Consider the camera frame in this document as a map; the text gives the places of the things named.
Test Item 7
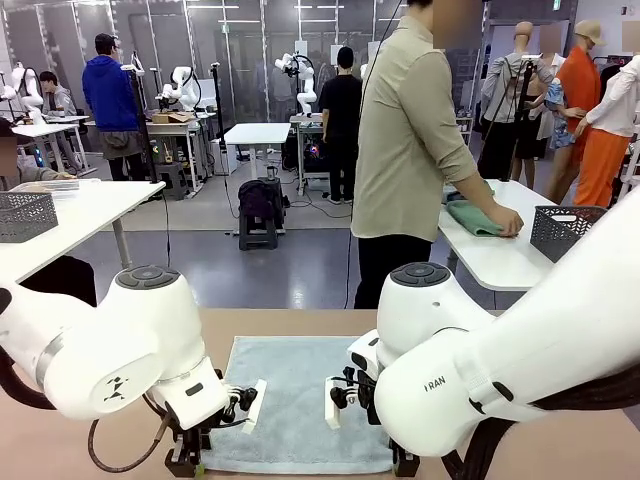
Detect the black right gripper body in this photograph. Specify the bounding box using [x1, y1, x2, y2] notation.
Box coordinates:
[364, 372, 385, 427]

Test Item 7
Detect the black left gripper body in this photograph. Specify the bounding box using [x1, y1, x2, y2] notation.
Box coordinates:
[167, 413, 222, 452]

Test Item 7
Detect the light blue towel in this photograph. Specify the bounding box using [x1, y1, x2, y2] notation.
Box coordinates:
[202, 335, 396, 475]

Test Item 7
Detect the green towel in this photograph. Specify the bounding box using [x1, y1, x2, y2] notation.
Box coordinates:
[446, 198, 507, 237]

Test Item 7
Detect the grey perforated plastic basket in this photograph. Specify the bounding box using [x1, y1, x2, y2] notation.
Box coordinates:
[529, 204, 609, 264]
[0, 191, 59, 245]

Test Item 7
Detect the person's right forearm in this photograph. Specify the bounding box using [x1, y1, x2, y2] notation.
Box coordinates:
[455, 172, 501, 224]

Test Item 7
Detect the person's right hand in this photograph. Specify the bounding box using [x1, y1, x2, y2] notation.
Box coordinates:
[492, 208, 525, 237]

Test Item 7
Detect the grey step stool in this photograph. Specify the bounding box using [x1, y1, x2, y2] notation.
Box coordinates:
[237, 199, 279, 251]

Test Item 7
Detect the black backpack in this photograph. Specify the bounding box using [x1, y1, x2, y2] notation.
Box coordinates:
[237, 178, 287, 221]

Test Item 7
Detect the workbench with lit computer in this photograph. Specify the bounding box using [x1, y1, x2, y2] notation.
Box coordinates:
[289, 114, 331, 196]

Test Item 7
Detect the small black step stool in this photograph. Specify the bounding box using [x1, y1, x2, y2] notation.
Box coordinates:
[157, 162, 189, 201]

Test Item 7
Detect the person in beige shirt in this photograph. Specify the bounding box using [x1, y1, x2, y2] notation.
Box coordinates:
[351, 0, 484, 310]

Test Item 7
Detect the person in black clothes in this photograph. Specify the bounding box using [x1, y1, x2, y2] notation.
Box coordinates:
[319, 45, 364, 204]

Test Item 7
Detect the white height-adjustable table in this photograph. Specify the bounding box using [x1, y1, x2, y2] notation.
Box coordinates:
[223, 122, 292, 236]

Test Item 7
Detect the grey workbench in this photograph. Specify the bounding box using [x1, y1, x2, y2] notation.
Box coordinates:
[144, 112, 217, 194]

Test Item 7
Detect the open cardboard box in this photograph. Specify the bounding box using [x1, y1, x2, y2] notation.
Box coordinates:
[151, 110, 194, 125]

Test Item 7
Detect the figure in floral clothes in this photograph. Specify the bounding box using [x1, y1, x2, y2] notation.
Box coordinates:
[537, 23, 591, 201]

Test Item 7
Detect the thin black stand pole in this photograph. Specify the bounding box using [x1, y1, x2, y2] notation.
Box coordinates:
[209, 62, 227, 149]

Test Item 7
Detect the mannequin in grey shirt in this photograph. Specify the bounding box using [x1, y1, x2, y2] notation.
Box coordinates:
[474, 20, 557, 190]

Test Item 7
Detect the white desk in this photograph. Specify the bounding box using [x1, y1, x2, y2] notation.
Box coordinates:
[12, 122, 89, 176]

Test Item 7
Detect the person in blue hoodie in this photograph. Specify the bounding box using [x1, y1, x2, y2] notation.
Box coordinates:
[82, 32, 144, 182]

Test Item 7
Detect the seated person in grey jacket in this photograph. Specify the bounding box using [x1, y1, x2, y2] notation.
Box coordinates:
[38, 70, 79, 169]

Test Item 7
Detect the mannequin in orange jacket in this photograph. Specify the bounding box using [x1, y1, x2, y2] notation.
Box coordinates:
[555, 19, 607, 136]

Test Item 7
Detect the mannequin in white shirt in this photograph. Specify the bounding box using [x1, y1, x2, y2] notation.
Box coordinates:
[571, 47, 640, 211]

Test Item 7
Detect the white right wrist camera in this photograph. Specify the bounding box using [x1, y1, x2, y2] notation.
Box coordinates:
[323, 367, 366, 431]

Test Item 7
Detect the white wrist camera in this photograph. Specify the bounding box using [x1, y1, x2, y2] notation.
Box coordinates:
[323, 367, 366, 431]
[224, 378, 269, 434]

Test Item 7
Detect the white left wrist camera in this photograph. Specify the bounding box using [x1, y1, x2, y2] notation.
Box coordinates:
[224, 378, 269, 434]

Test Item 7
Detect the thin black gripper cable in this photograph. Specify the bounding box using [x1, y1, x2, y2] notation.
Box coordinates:
[87, 417, 174, 474]

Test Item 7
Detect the black left arm cable sleeve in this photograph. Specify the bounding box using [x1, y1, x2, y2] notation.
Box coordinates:
[0, 344, 56, 411]

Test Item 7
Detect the black arm cable sleeve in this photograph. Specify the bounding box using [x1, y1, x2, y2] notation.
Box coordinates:
[0, 344, 56, 411]
[442, 372, 640, 480]

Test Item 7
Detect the black right arm cable sleeve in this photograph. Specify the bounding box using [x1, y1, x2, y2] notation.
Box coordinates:
[442, 372, 640, 480]

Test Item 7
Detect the black tripod pole with camera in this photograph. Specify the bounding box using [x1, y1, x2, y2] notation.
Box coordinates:
[119, 63, 160, 184]

